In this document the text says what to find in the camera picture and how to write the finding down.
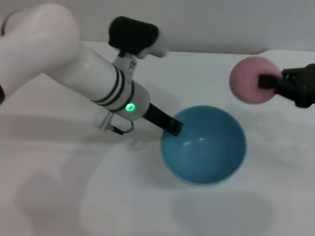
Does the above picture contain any thin black left wrist cable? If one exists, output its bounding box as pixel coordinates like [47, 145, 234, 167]
[99, 114, 135, 136]

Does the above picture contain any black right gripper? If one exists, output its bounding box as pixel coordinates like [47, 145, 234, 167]
[258, 63, 315, 109]

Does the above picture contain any blue bowl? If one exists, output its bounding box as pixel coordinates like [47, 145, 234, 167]
[160, 105, 247, 186]

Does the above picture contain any black and white wrist camera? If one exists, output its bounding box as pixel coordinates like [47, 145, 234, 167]
[108, 16, 169, 72]

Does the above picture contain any pink toy peach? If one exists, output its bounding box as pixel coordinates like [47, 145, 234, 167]
[229, 56, 283, 105]

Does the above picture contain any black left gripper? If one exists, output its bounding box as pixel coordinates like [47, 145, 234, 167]
[145, 102, 184, 137]

